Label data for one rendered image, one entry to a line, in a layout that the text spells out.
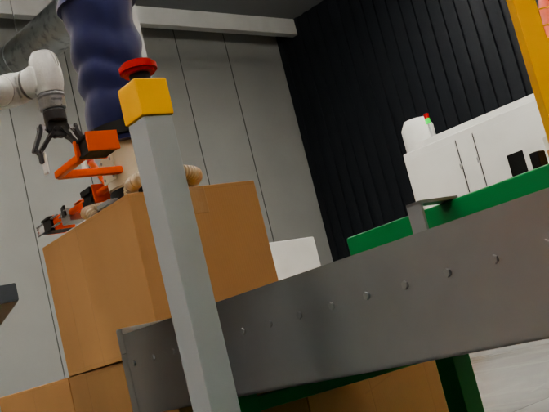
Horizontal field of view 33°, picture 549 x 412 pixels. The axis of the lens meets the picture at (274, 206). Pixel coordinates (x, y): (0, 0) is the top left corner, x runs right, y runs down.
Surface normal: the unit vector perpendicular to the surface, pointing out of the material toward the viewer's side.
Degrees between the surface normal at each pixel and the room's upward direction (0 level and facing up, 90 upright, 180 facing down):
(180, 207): 90
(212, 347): 90
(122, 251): 90
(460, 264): 90
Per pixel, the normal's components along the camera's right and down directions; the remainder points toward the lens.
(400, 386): 0.58, -0.26
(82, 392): -0.78, 0.10
